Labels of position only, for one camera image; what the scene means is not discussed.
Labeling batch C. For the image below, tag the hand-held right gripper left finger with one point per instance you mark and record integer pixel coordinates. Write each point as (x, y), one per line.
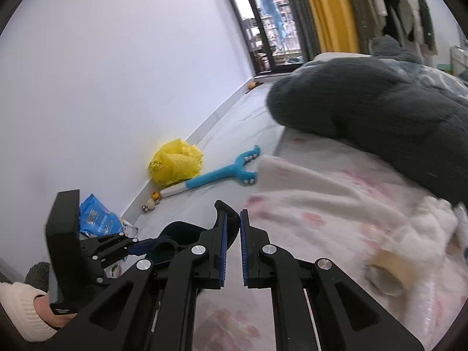
(223, 248)

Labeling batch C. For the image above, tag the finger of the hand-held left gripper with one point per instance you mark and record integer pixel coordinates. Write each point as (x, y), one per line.
(113, 260)
(144, 247)

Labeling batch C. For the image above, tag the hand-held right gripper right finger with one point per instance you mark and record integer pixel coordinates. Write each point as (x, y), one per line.
(244, 254)

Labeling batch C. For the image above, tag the white sock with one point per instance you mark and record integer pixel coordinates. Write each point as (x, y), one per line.
(427, 230)

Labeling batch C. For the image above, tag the clear plastic wrap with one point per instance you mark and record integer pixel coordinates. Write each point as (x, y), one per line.
(429, 303)

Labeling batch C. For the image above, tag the person's left forearm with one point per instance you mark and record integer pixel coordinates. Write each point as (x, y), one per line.
(18, 307)

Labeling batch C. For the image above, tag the grey fuzzy slipper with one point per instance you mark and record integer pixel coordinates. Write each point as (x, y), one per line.
(38, 276)

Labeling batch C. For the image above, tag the small white plush toy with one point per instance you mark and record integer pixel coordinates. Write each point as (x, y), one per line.
(148, 206)

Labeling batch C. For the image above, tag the blue snack packet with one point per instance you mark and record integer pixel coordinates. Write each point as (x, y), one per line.
(97, 217)

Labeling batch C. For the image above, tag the small yellow duck toy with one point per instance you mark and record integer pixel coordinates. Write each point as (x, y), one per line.
(156, 196)

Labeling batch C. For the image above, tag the blue forked plush toy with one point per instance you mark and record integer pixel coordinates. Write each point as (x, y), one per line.
(219, 173)

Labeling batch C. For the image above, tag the pink patterned bed sheet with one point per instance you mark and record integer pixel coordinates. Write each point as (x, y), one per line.
(329, 234)

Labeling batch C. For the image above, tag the yellow plastic bag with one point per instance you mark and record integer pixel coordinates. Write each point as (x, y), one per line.
(175, 162)

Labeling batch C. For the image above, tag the brown tape roll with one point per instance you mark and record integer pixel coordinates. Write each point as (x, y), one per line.
(393, 268)

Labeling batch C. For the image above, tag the small orange floor item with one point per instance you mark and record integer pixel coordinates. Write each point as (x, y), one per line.
(253, 85)

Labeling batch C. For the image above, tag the black framed balcony door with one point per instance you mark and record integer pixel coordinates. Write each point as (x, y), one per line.
(263, 58)

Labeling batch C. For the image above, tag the dark grey plush blanket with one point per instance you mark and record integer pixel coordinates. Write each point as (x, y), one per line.
(365, 98)

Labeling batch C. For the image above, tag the grey curtain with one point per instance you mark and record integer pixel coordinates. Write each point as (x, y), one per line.
(303, 18)

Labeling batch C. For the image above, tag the blue hanging garment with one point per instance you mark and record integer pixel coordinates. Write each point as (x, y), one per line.
(268, 7)

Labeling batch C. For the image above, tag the light blue quilt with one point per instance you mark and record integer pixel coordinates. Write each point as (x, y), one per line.
(431, 75)

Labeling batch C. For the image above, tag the yellow curtain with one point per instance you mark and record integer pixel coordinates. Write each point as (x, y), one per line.
(332, 7)

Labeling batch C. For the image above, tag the row of hanging clothes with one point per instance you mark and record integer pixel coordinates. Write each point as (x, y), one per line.
(387, 3)

